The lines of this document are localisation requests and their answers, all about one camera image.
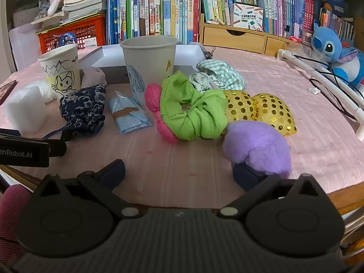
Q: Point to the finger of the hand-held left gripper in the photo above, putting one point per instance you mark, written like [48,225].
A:
[10,133]
[57,148]

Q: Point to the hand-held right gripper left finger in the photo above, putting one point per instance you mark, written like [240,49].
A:
[115,173]

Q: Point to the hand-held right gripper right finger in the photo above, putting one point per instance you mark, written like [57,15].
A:
[247,177]

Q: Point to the white foam block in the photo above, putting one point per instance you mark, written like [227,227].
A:
[25,108]

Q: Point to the white fluffy pom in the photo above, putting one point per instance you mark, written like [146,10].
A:
[45,89]

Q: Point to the blue face mask pack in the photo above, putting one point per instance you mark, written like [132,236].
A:
[128,113]

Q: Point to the paper cup with cat drawing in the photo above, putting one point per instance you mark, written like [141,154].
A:
[61,74]

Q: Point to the pale pink cloth pouch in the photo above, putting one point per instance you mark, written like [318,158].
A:
[93,76]

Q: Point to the pink scrunchie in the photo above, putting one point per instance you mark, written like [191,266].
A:
[153,95]

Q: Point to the grey cardboard box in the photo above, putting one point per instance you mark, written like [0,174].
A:
[111,75]

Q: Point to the green checked scrunchie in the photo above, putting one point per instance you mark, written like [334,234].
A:
[224,74]

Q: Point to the white floral scrunchie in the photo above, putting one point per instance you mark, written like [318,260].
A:
[200,81]

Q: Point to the paper cup with dog drawing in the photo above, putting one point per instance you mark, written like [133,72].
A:
[150,62]

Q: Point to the pink tablecloth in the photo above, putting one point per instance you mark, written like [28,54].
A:
[184,162]

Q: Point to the white paper sheet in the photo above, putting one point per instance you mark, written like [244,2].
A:
[24,48]

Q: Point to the grey box lid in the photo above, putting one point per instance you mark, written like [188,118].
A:
[91,57]

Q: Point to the miniature bicycle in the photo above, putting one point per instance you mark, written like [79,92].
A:
[58,41]

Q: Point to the blue round card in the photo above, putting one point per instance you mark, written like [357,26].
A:
[69,37]

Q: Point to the white grid pattern box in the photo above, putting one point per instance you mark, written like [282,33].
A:
[27,18]

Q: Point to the red plastic crate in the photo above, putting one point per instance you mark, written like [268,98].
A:
[79,30]

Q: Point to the white tube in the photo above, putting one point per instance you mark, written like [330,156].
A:
[301,62]

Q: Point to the black binder clip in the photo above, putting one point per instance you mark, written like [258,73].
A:
[209,54]

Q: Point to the grey plush toy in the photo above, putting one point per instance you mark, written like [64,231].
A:
[45,4]

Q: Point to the clear plastic bag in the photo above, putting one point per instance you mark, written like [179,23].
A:
[310,51]

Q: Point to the wooden drawer organizer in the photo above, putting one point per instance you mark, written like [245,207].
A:
[227,35]

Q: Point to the stack of worn paperback books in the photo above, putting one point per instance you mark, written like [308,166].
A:
[85,5]

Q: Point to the blue plush toy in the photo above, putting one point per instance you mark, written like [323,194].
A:
[327,44]

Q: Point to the white printed box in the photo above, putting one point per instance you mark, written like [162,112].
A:
[246,17]

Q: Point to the row of colourful upright books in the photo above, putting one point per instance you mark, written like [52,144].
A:
[159,17]

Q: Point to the row of blue spined books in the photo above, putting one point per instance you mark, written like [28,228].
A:
[278,11]

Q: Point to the row of slim books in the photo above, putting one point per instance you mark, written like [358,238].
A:
[335,22]

